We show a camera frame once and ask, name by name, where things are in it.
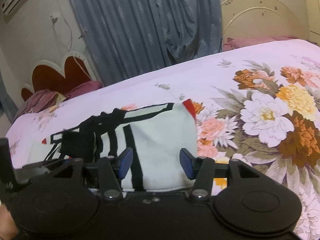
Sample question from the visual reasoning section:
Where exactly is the cream arched headboard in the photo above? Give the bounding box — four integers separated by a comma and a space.
221, 0, 309, 45

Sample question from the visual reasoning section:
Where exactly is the red heart-shaped headboard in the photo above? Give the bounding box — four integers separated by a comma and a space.
20, 50, 102, 100

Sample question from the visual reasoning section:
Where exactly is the pink pillow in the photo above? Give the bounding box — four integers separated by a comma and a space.
222, 35, 300, 52

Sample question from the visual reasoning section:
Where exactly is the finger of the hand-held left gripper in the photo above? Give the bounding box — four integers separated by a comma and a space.
60, 130, 95, 159

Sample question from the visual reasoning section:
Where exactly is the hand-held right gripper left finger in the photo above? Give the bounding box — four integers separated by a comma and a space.
52, 147, 133, 201

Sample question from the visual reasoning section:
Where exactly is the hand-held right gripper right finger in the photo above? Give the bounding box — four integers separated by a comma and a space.
180, 148, 260, 202

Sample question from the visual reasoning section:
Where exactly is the floral bed sheet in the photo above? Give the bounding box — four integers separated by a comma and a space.
5, 39, 320, 240

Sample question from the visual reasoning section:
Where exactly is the maroon crumpled cloth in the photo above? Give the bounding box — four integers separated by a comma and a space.
15, 90, 68, 120

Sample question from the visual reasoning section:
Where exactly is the maroon pillow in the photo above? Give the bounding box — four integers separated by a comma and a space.
64, 80, 103, 101

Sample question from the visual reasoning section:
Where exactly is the striped knit sweater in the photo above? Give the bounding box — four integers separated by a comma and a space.
27, 102, 198, 192

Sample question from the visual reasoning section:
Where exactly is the person's left hand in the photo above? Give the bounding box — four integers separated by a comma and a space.
0, 200, 18, 240

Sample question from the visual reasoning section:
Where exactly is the white wall cable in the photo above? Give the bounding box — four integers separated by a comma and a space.
51, 0, 91, 78

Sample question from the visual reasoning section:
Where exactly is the cream wardrobe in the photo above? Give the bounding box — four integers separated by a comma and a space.
301, 0, 320, 44

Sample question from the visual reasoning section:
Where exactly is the grey-blue curtain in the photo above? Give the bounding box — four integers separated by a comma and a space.
62, 0, 223, 87
0, 70, 14, 120

